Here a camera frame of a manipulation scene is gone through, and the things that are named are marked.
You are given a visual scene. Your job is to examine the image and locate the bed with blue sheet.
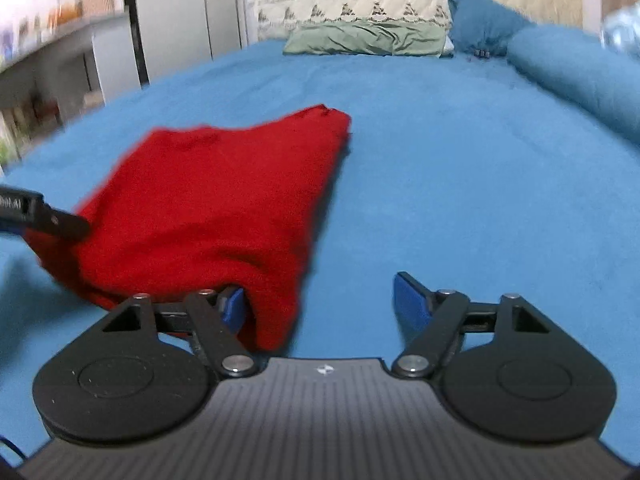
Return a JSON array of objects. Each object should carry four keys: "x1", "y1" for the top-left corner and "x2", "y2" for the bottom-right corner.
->
[{"x1": 0, "y1": 40, "x2": 640, "y2": 466}]

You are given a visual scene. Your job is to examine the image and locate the blue pillow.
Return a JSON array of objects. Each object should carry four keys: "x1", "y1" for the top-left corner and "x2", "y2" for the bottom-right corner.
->
[{"x1": 447, "y1": 0, "x2": 537, "y2": 59}]

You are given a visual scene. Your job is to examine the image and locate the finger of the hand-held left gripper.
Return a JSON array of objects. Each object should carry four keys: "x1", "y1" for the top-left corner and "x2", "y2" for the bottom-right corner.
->
[{"x1": 30, "y1": 205, "x2": 92, "y2": 241}]

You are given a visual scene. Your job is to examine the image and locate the white shelf desk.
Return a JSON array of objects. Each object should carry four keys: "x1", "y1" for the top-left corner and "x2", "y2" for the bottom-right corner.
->
[{"x1": 0, "y1": 10, "x2": 137, "y2": 171}]

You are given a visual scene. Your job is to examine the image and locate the light blue blanket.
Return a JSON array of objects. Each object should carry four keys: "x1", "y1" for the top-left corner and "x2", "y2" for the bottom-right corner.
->
[{"x1": 602, "y1": 5, "x2": 640, "y2": 54}]

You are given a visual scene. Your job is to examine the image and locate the grey and white wardrobe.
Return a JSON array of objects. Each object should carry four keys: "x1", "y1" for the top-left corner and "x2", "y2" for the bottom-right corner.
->
[{"x1": 122, "y1": 0, "x2": 249, "y2": 87}]

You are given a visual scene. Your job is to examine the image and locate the green pillow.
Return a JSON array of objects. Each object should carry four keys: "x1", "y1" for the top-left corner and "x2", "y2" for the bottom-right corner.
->
[{"x1": 283, "y1": 21, "x2": 449, "y2": 58}]

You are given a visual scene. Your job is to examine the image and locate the blue duvet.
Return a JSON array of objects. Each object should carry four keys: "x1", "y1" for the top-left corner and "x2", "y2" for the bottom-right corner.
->
[{"x1": 507, "y1": 24, "x2": 640, "y2": 147}]

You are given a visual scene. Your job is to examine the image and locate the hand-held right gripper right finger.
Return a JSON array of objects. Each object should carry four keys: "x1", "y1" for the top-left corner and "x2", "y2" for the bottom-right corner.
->
[{"x1": 391, "y1": 271, "x2": 551, "y2": 379}]

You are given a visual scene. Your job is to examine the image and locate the black cable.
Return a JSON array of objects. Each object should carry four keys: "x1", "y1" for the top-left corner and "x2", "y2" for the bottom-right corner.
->
[{"x1": 0, "y1": 435, "x2": 29, "y2": 464}]

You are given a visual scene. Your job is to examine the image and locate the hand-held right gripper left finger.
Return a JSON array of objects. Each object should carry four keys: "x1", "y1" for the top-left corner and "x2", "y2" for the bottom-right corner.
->
[{"x1": 102, "y1": 285, "x2": 259, "y2": 380}]

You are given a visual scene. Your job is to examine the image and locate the red knit sweater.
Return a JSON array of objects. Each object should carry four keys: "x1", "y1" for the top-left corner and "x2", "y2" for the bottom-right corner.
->
[{"x1": 27, "y1": 104, "x2": 352, "y2": 352}]

